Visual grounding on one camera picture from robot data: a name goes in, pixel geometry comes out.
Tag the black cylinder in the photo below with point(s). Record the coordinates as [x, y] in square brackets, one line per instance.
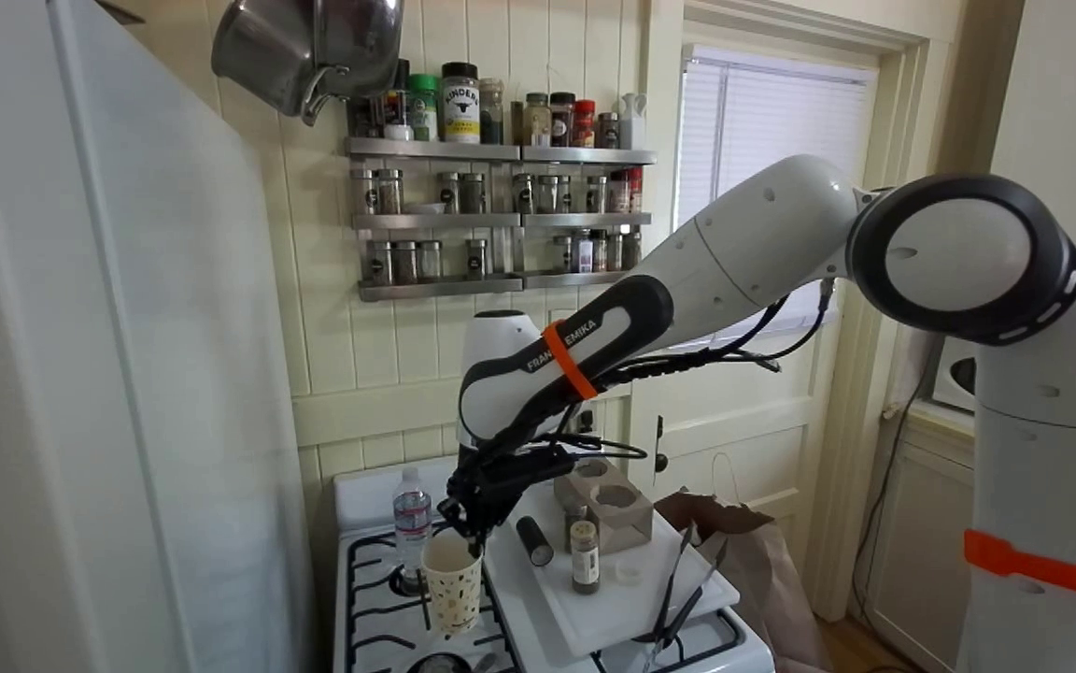
[535, 544]

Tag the white label black lid jar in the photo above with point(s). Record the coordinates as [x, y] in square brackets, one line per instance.
[462, 104]

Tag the small metal lid spice jar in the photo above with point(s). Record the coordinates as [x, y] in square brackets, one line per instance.
[377, 263]
[406, 263]
[385, 193]
[474, 193]

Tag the dark spice jar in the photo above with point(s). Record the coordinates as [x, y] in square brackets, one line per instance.
[397, 118]

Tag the red spice jar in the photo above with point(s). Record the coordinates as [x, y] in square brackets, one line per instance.
[583, 123]

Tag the white tray board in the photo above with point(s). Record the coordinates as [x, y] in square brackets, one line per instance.
[617, 612]

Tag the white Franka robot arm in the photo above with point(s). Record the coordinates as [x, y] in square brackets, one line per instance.
[750, 247]

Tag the hanging steel pot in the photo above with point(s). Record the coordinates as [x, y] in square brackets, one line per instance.
[278, 50]

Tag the white window blind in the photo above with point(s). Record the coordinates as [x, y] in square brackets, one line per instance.
[764, 123]

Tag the black tongs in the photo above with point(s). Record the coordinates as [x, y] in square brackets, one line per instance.
[674, 579]

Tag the metal spice rack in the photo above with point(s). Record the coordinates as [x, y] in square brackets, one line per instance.
[503, 154]

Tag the clear plastic water bottle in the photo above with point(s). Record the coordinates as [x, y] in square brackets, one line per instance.
[411, 516]

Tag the speckled paper cup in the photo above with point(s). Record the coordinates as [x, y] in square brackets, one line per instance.
[453, 601]

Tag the grey pulp cup holder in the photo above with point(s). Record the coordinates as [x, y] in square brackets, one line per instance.
[621, 511]

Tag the white door with window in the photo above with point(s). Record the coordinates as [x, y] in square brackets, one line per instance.
[737, 430]

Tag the brown paper bag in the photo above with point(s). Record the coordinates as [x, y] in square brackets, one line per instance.
[750, 563]

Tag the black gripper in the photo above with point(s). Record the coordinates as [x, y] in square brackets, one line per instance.
[484, 491]

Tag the green lid spice jar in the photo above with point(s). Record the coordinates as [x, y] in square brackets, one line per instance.
[423, 114]

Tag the white refrigerator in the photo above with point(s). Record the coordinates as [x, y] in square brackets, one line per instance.
[92, 375]

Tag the small labelled spice bottle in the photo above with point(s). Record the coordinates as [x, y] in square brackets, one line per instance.
[583, 563]

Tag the white gas stove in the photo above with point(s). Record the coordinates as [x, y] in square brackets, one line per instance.
[362, 491]

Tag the white low cabinet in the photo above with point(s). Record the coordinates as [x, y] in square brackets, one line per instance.
[915, 537]

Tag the clear glass jar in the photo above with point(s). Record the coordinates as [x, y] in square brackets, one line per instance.
[494, 114]

